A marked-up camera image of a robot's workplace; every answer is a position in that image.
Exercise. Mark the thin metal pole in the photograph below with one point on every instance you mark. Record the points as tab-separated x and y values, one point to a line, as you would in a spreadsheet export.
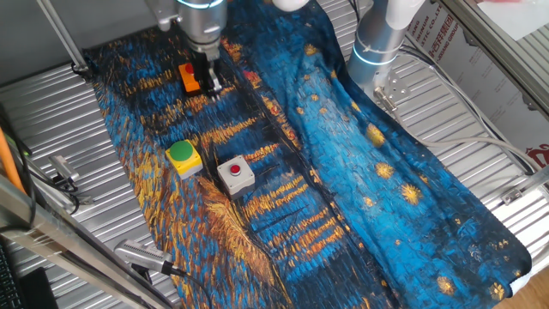
62	36

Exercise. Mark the large silver camera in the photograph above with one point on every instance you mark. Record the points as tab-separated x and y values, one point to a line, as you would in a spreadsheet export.
141	255

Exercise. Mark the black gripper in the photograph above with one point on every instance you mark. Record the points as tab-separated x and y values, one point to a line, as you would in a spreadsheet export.
201	68

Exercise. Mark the black keyboard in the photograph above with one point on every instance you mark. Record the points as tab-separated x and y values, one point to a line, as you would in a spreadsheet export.
7	283

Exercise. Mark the aluminium corner bracket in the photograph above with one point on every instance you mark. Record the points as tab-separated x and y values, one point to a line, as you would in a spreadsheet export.
521	191

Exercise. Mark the starry night painting cloth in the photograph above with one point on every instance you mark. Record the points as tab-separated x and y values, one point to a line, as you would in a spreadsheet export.
343	193

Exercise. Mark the panel with red print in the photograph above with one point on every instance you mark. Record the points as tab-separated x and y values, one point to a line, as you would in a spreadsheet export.
480	77

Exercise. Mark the orange box red button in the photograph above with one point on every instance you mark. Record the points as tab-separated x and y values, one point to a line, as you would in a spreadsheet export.
188	83

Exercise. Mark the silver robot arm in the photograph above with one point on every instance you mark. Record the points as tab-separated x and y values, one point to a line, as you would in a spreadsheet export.
377	43

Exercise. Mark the small silver camera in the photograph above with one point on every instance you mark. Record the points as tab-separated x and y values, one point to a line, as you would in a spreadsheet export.
63	167

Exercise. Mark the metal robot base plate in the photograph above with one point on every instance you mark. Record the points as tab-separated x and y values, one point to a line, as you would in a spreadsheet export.
396	83

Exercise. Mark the grey box red button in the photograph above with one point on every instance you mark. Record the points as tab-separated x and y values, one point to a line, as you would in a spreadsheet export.
236	176

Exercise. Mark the aluminium camera stand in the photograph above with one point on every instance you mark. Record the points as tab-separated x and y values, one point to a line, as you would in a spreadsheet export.
79	195

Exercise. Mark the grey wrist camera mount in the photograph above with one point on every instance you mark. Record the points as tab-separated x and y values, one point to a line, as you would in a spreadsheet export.
162	15

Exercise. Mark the aluminium frame bar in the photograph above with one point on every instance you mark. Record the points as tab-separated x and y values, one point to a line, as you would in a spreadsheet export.
64	249

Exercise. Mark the white sheet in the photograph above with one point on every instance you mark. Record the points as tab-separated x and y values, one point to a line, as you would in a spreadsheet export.
514	17

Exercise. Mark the black box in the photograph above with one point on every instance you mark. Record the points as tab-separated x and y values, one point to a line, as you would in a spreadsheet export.
39	289

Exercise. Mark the aluminium frame beam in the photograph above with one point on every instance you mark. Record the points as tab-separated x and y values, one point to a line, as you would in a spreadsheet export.
497	51

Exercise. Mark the yellow box green button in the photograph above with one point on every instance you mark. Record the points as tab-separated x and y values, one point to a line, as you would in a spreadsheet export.
182	156

